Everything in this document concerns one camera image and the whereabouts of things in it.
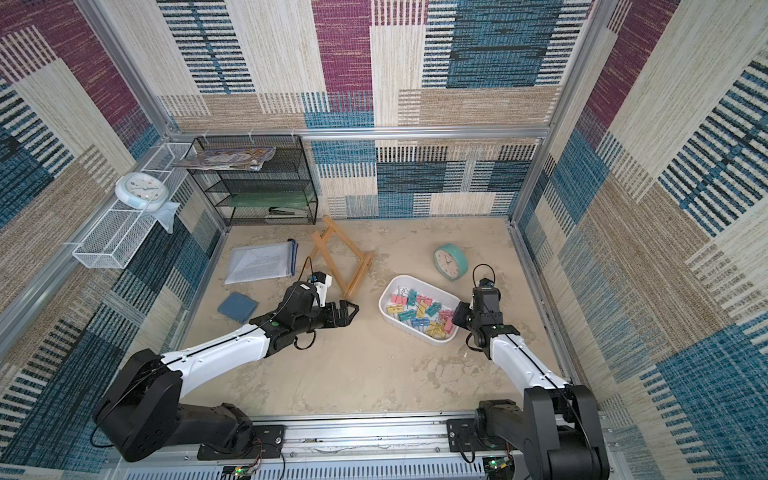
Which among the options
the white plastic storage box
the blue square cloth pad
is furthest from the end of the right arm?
the blue square cloth pad

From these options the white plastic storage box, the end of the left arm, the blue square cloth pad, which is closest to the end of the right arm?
the white plastic storage box

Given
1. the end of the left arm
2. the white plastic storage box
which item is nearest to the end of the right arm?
the white plastic storage box

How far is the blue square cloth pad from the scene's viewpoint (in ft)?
3.16

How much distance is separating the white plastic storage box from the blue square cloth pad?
425 millimetres

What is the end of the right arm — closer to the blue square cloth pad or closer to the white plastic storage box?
the white plastic storage box

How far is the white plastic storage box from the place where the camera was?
91 cm

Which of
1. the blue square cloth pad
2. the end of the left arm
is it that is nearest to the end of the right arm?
the end of the left arm

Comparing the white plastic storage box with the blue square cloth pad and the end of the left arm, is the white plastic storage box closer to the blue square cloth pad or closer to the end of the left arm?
the end of the left arm

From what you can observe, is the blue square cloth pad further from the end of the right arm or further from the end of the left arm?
the end of the right arm
